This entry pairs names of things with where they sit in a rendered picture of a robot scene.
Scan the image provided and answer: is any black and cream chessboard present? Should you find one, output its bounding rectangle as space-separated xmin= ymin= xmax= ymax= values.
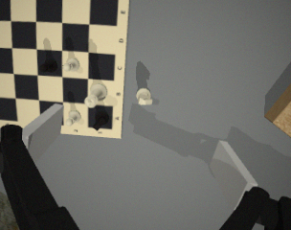
xmin=0 ymin=0 xmax=129 ymax=139

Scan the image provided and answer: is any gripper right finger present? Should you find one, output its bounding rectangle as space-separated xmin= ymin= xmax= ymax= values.
xmin=210 ymin=140 xmax=291 ymax=230

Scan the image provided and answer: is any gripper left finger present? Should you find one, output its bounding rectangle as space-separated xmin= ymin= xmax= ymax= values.
xmin=0 ymin=103 xmax=79 ymax=230

